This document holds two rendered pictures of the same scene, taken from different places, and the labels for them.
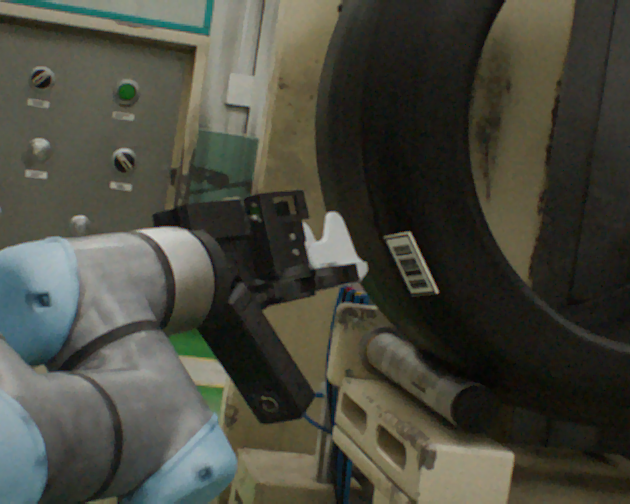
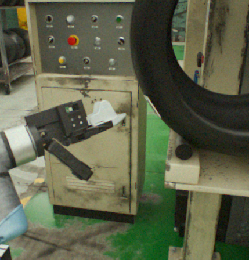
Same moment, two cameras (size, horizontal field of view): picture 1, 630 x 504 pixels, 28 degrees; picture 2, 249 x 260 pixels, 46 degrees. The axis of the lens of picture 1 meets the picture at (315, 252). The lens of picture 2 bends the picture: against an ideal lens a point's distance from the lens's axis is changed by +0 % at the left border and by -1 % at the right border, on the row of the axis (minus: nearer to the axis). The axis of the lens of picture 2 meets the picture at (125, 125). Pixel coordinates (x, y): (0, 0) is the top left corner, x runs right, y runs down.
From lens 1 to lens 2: 0.57 m
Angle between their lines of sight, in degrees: 29
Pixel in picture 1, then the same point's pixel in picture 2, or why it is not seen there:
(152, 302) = (2, 162)
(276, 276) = (69, 134)
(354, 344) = not seen: hidden behind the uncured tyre
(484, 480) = (188, 174)
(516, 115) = (231, 20)
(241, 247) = (57, 125)
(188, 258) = (19, 141)
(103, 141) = (114, 35)
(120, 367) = not seen: outside the picture
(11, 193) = (91, 54)
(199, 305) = (28, 156)
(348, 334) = not seen: hidden behind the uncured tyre
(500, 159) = (225, 38)
